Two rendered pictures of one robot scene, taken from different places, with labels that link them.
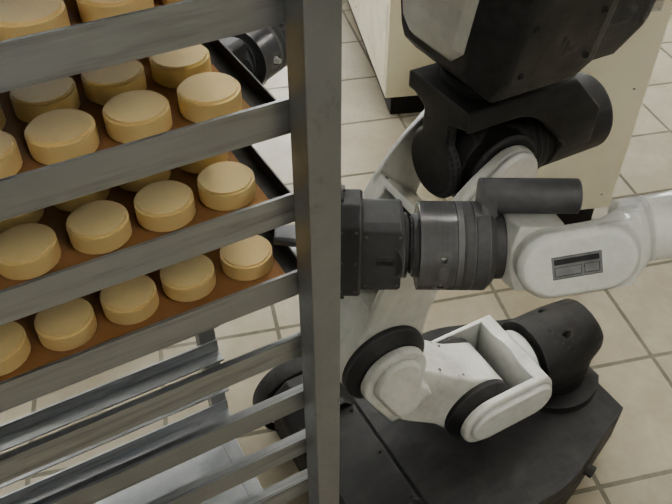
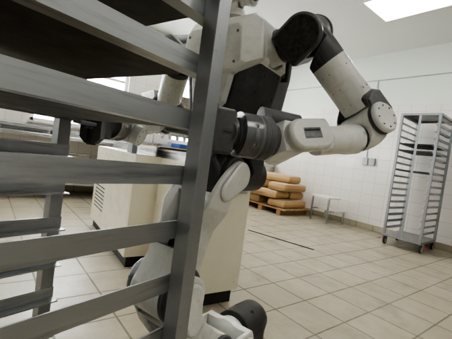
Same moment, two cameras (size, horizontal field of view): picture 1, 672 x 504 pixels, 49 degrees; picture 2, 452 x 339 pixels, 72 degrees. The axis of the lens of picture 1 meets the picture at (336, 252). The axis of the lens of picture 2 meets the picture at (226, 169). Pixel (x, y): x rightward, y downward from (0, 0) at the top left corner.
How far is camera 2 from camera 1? 0.57 m
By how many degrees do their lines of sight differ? 46
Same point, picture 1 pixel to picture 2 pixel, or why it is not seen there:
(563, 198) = (295, 116)
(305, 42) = not seen: outside the picture
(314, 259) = (210, 86)
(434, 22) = not seen: hidden behind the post
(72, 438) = (28, 163)
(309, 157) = (218, 17)
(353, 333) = (165, 269)
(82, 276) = (94, 9)
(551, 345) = (247, 317)
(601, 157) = (231, 261)
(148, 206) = not seen: hidden behind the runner
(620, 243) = (325, 125)
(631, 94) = (240, 231)
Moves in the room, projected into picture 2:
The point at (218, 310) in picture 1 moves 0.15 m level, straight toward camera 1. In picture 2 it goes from (153, 107) to (215, 101)
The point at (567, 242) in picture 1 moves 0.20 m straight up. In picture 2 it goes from (307, 121) to (322, 19)
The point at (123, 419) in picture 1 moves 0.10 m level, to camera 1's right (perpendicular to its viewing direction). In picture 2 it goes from (72, 168) to (159, 176)
